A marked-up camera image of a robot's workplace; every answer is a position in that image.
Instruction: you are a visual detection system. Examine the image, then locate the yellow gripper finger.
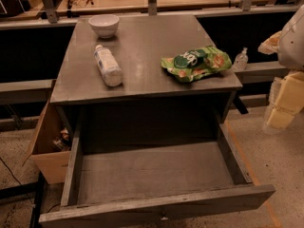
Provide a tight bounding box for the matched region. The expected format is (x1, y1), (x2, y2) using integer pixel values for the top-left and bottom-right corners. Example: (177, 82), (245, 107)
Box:
(266, 108), (295, 130)

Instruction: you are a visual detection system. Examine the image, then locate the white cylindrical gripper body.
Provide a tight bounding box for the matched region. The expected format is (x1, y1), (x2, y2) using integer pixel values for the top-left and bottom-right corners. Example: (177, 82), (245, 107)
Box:
(275, 71), (304, 115)

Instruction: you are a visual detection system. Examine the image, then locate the clear plastic water bottle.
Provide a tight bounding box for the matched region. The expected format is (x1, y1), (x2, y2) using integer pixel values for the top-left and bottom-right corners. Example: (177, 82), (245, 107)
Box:
(94, 45), (123, 86)

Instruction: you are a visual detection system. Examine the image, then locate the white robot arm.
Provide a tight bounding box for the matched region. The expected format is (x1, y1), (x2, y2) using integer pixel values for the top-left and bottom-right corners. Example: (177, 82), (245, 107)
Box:
(258, 5), (304, 134)

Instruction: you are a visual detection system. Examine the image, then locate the clear sanitizer pump bottle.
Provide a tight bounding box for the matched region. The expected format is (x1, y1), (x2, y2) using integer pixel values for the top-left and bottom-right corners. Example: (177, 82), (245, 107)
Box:
(233, 47), (248, 70)

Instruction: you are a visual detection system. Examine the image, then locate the open grey top drawer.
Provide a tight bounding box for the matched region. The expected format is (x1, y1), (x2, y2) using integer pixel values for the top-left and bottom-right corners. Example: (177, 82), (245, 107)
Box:
(39, 125), (275, 228)

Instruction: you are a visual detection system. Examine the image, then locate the green snack bag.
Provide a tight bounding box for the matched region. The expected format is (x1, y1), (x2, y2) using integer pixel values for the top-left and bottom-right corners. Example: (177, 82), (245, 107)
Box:
(161, 46), (232, 83)

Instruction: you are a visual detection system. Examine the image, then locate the grey wooden cabinet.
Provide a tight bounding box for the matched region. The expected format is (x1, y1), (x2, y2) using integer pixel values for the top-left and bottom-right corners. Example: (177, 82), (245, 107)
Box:
(51, 15), (241, 154)

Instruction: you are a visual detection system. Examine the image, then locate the white ceramic bowl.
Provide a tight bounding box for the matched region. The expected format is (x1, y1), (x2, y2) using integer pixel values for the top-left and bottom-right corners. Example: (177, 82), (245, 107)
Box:
(88, 14), (120, 38)

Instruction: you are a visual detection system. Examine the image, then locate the cardboard box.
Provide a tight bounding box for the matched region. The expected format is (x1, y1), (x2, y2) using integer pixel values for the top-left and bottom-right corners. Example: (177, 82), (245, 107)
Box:
(22, 79), (72, 185)

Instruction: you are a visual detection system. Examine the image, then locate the black floor cable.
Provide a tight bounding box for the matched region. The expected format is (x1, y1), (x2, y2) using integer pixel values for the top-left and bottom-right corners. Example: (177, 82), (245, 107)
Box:
(0, 157), (36, 207)

